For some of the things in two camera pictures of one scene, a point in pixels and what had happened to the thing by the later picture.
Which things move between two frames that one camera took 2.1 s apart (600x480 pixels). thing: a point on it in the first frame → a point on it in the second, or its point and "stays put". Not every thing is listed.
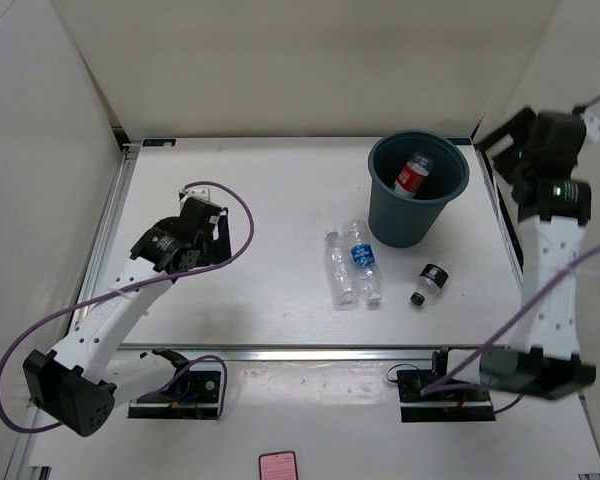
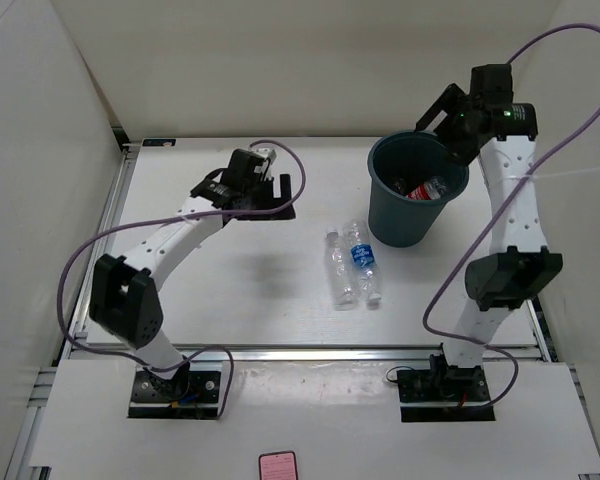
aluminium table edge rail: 284,353 stays put
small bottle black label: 432,279 → 398,184
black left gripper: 218,250 → 267,184
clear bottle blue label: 363,255 stays put
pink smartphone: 280,465 stays put
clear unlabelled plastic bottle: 340,278 stays put
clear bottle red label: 418,167 → 429,190
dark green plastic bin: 414,176 stays put
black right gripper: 518,127 → 459,152
